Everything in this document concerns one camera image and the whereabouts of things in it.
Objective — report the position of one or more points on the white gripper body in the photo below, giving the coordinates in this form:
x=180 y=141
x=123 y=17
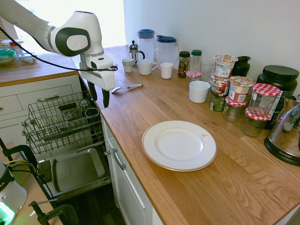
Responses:
x=103 y=78

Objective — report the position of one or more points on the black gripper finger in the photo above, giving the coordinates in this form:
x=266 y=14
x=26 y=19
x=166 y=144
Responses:
x=93 y=91
x=106 y=98

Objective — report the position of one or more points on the silver metal spoon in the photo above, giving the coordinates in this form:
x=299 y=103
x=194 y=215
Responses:
x=117 y=89

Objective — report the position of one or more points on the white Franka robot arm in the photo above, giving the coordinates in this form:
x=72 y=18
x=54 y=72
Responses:
x=77 y=28

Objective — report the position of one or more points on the built-in dishwasher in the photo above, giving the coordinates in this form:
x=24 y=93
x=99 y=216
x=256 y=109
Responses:
x=77 y=166

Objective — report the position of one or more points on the clear drinking glass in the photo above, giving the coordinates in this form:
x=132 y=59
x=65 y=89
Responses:
x=83 y=105

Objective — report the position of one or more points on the black mug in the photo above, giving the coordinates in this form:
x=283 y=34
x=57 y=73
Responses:
x=92 y=112

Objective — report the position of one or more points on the white cup with patterned band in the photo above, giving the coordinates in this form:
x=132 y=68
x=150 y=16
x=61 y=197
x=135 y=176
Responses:
x=127 y=65

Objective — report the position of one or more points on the glass french press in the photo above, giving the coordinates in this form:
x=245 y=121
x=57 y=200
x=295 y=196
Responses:
x=134 y=52

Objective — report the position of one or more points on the white ceramic mug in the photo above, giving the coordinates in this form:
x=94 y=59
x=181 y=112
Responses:
x=144 y=67

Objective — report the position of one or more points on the clear pitcher with blue lid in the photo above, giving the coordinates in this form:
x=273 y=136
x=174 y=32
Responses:
x=167 y=52
x=145 y=47

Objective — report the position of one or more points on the metal cabinet knob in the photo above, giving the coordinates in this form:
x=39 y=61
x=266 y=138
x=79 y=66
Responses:
x=107 y=153

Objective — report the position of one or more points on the white ribbed cup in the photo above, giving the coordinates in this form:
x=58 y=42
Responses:
x=167 y=70

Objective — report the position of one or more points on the white base cabinet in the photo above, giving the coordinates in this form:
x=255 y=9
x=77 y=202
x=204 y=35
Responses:
x=131 y=194
x=28 y=93

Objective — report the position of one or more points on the small clear food container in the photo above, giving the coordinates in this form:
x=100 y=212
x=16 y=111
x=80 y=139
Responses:
x=27 y=59

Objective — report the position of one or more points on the spice jar with black lid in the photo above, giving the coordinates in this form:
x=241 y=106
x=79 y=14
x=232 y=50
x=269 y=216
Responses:
x=183 y=64

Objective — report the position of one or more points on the white plate with gold rim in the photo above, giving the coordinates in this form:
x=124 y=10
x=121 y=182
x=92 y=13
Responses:
x=179 y=145

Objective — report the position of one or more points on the small jar red checked lid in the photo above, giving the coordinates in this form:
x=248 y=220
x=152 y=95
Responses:
x=193 y=75

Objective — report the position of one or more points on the dark green c-clamp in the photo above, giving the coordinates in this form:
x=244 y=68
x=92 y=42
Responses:
x=68 y=212
x=21 y=147

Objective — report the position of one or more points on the food container with green lid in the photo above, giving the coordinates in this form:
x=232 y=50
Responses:
x=7 y=58

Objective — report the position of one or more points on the white ceramic bowl cup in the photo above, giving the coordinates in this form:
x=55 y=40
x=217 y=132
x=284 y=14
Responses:
x=199 y=92

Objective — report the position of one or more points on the food container with red clip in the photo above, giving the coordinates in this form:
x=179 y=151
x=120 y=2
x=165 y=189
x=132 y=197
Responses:
x=11 y=44

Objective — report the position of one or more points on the spice jar with green lid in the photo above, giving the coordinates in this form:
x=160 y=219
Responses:
x=196 y=61

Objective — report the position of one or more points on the clear glass tumbler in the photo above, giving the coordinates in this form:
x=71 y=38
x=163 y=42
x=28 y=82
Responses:
x=207 y=70

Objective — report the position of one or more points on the dark green food cup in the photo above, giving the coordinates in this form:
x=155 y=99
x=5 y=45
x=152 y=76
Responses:
x=216 y=102

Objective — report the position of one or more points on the oatmeal cup with red label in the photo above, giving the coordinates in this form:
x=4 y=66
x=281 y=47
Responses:
x=219 y=85

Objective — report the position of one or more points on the glass jar red checked lid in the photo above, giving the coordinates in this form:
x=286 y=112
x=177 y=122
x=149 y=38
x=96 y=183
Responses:
x=233 y=110
x=254 y=125

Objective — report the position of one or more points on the oatmeal cup with foil lid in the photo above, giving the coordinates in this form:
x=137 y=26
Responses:
x=239 y=90

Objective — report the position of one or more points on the black shaker bottle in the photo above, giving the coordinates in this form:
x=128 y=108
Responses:
x=242 y=66

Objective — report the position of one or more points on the large jar red checked lid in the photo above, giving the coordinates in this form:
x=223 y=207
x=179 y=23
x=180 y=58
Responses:
x=263 y=100

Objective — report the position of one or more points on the black protein powder tub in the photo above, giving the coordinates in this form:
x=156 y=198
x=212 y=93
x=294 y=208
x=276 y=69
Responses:
x=280 y=78

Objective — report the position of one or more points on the stainless steel electric kettle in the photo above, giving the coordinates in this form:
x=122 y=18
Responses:
x=284 y=138

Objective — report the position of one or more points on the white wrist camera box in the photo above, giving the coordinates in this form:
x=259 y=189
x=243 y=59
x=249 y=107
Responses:
x=99 y=61

